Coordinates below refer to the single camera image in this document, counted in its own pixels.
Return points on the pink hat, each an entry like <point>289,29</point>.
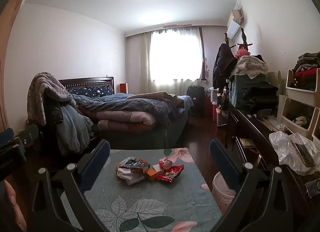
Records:
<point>242,53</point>

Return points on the white storage bin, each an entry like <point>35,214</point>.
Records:
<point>297,127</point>
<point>302,93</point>

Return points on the bed with grey base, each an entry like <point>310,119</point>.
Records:
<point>140,139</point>

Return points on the white plastic bag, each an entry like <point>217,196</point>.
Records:
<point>280,147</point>

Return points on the folded pink quilt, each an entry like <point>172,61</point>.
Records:
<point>125,119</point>

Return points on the dark wooden headboard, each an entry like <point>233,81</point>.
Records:
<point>87,81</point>

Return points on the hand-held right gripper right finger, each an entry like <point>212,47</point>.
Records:
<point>222,163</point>

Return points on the red snack wrapper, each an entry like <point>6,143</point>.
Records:
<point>172,172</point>

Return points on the person's left hand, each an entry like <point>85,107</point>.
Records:
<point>15,205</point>

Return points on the sheer white curtain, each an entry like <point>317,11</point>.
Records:
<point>175,57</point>

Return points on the stack of dark folded clothes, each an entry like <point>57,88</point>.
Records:
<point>262,97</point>

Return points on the mauve blanket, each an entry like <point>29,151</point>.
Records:
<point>155,97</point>

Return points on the wooden coat rack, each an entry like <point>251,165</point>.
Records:
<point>243,37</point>

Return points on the grey knitted blanket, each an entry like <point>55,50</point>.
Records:
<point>42,92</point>

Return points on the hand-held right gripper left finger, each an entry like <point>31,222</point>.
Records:
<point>97,163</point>

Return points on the small orange box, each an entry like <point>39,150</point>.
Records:
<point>151,175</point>

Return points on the dark wooden dresser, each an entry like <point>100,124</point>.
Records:
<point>250,127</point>

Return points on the crumpled white cloth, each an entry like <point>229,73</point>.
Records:
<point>250,68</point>

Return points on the light blue fleece garment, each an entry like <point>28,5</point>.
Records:
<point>72,132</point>

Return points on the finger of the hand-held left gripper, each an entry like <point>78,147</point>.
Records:
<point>28,135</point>
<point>7,135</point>

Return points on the orange wooden nightstand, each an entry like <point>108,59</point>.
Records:
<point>123,88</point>

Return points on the dark blue foil wrapper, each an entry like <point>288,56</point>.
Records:
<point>136,163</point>

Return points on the red plastic container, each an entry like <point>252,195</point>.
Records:
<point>215,112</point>

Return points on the floral green tablecloth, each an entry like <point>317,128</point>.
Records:
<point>150,197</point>

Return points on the white air conditioner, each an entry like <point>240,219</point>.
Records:
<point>235,26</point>

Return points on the star print blue pillow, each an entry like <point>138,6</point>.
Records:
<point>97,91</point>

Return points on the blue patterned duvet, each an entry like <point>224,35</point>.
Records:
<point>130,108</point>

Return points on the pile of mixed clothes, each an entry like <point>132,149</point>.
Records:
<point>307,72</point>

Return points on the black garment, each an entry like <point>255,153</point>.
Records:
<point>53,112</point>

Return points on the pink trash bin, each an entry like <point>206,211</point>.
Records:
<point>222,197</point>

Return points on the black hanging jacket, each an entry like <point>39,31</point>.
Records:
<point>222,64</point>

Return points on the black suitcase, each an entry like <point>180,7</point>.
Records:
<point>195,99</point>

